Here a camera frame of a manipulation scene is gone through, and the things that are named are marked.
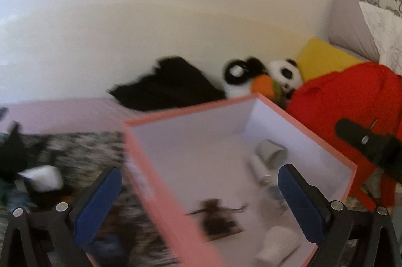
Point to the black and white plush toy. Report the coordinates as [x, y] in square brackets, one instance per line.
[237, 77]

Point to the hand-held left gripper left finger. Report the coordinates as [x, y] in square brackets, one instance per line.
[98, 207]

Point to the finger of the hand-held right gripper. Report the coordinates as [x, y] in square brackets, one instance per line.
[373, 147]

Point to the white patterned pillow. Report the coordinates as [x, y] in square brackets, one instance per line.
[384, 31]

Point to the white paper cup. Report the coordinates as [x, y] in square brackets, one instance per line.
[272, 153]

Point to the panda plush toy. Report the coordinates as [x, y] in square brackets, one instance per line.
[286, 74]

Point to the red cloth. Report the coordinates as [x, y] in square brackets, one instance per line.
[342, 100]

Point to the dark brown figurine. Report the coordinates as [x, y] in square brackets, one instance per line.
[217, 216]

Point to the orange plush toy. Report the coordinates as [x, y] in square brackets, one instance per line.
[264, 85]

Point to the yellow pillow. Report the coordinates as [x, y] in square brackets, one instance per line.
[325, 61]

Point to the black object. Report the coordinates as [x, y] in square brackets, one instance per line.
[12, 154]

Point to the white roll in box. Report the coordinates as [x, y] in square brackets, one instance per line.
[278, 246]

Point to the pink bed sheet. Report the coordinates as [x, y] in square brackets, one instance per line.
[62, 115]

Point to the grey pillow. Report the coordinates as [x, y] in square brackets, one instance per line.
[348, 25]

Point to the pink cardboard box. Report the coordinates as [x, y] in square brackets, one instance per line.
[176, 179]

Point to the white object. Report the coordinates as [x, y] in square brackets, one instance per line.
[42, 179]

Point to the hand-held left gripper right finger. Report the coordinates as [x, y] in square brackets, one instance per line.
[301, 207]

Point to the black cloth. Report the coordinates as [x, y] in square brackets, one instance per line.
[169, 86]

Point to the black and white patterned blanket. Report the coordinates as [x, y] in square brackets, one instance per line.
[81, 157]

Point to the white tube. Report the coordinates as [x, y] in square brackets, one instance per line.
[260, 170]

